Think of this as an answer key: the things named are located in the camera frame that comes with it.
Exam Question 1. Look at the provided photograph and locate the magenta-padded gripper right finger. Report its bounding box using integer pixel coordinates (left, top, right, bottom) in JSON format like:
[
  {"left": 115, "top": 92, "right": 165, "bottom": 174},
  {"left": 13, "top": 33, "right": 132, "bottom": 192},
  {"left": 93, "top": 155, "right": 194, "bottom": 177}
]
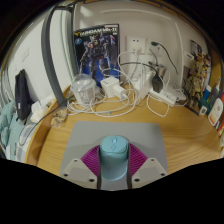
[{"left": 126, "top": 143, "right": 169, "bottom": 190}]

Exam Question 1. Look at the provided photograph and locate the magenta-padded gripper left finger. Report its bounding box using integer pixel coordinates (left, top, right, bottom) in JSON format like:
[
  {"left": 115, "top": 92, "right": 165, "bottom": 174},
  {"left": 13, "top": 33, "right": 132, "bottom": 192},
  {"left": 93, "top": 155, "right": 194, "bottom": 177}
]
[{"left": 58, "top": 145, "right": 101, "bottom": 191}]

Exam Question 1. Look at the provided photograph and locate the light blue computer mouse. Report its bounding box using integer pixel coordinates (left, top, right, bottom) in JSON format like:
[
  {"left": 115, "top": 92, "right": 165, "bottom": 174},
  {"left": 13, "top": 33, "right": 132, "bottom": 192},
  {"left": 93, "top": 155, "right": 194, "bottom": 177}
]
[{"left": 98, "top": 134, "right": 130, "bottom": 182}]

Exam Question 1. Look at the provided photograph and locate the grey mouse pad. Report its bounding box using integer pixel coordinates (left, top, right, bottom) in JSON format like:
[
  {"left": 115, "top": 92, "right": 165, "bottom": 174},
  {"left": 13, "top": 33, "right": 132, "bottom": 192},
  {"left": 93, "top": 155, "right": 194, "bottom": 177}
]
[{"left": 59, "top": 120, "right": 168, "bottom": 191}]

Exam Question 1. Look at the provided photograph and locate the crumpled clear wrapper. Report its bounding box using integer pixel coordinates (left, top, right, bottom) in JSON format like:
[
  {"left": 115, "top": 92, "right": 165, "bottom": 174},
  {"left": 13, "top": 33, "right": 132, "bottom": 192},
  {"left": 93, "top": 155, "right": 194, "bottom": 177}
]
[{"left": 49, "top": 108, "right": 69, "bottom": 129}]

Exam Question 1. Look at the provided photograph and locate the crumpled white tissue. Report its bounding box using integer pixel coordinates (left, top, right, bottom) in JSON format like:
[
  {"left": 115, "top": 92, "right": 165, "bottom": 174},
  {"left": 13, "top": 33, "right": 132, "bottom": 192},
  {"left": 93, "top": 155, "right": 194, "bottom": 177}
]
[{"left": 29, "top": 99, "right": 49, "bottom": 124}]

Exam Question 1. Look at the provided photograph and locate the white power strip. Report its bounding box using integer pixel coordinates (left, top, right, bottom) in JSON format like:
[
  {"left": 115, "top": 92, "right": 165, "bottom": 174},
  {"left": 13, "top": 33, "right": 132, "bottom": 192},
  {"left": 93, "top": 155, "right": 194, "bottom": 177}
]
[{"left": 148, "top": 88, "right": 179, "bottom": 108}]

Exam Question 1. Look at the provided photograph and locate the clear plastic jar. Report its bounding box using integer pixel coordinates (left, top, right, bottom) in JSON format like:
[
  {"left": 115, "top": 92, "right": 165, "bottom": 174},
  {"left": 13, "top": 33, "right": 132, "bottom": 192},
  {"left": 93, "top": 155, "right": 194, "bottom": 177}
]
[{"left": 69, "top": 73, "right": 98, "bottom": 106}]

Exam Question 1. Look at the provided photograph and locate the small white square clock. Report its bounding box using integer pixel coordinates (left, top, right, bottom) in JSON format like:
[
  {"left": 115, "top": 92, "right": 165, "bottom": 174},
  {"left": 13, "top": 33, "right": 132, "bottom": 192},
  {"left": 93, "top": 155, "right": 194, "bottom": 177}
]
[{"left": 198, "top": 104, "right": 211, "bottom": 117}]

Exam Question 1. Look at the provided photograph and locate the white power adapter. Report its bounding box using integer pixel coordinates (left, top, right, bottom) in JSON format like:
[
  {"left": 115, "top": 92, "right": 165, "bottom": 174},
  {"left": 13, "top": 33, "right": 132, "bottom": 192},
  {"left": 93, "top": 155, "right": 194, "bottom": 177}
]
[{"left": 134, "top": 71, "right": 153, "bottom": 100}]

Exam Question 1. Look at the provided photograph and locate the black power adapter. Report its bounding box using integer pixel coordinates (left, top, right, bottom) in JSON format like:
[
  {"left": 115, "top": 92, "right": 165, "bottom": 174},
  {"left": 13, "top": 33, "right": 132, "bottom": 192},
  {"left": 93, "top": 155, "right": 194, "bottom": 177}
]
[{"left": 151, "top": 73, "right": 164, "bottom": 94}]

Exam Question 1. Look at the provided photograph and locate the white red-capped lotion pump bottle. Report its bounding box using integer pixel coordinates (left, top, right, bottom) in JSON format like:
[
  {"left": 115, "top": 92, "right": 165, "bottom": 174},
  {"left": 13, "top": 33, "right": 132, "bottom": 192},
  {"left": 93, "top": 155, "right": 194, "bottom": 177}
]
[{"left": 207, "top": 96, "right": 224, "bottom": 128}]

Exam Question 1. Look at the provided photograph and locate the white charger block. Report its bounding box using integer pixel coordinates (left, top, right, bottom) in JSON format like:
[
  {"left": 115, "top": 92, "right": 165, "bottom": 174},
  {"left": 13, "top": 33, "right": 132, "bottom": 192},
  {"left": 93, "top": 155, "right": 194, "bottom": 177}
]
[{"left": 100, "top": 76, "right": 120, "bottom": 98}]

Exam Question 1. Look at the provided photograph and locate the brown tree creature figurine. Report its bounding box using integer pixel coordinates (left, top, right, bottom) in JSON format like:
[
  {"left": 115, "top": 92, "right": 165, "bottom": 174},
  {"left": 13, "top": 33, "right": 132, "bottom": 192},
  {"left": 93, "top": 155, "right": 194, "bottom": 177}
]
[{"left": 184, "top": 56, "right": 209, "bottom": 108}]

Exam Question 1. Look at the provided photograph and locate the clear blue spray bottle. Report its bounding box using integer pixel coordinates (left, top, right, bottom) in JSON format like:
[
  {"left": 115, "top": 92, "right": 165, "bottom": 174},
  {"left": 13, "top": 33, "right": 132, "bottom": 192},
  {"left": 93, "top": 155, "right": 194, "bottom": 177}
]
[{"left": 208, "top": 76, "right": 223, "bottom": 104}]

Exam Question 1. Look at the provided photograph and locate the robot model kit box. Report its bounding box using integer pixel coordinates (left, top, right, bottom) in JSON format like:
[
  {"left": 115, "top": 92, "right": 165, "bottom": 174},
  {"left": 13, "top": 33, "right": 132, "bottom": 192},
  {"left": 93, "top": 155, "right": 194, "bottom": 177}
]
[{"left": 73, "top": 23, "right": 122, "bottom": 88}]

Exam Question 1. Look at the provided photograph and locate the printed figurine packaging box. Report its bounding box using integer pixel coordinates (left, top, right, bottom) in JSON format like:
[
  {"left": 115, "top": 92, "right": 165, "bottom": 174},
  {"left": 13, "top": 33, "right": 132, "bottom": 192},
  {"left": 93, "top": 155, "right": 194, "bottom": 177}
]
[{"left": 189, "top": 39, "right": 212, "bottom": 68}]

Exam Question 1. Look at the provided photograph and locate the tangled white cable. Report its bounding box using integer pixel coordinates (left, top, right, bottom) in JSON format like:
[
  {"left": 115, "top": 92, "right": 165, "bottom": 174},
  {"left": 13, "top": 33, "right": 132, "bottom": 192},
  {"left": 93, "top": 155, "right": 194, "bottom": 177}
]
[{"left": 66, "top": 49, "right": 183, "bottom": 118}]

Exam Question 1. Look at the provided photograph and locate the grey metal frame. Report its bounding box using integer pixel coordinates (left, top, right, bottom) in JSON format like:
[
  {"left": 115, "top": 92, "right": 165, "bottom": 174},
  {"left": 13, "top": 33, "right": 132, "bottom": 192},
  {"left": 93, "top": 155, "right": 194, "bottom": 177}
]
[{"left": 41, "top": 3, "right": 79, "bottom": 108}]

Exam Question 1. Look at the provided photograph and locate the white wall socket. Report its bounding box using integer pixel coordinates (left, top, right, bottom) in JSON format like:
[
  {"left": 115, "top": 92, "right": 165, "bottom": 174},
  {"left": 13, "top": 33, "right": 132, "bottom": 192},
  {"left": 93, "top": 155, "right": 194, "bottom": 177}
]
[
  {"left": 125, "top": 35, "right": 147, "bottom": 54},
  {"left": 146, "top": 39, "right": 166, "bottom": 56}
]

